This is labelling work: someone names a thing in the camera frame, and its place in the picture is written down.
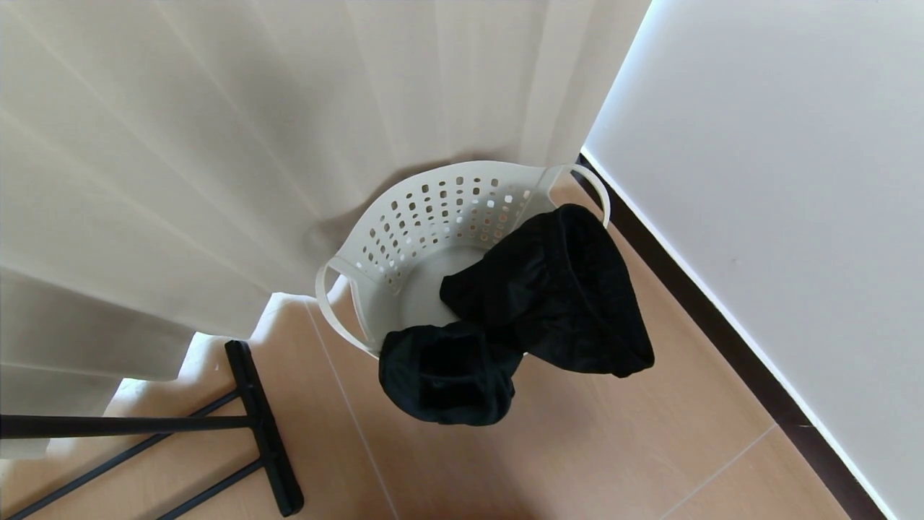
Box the black shorts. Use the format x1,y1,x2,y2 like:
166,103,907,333
440,204,655,378

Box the white laundry basket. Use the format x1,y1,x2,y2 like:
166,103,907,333
315,160,611,360

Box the black clothes rack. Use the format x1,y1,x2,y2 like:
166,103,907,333
0,339,305,520

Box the black garment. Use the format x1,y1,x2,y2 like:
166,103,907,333
378,321,525,426

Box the beige curtain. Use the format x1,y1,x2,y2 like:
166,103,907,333
0,0,652,460

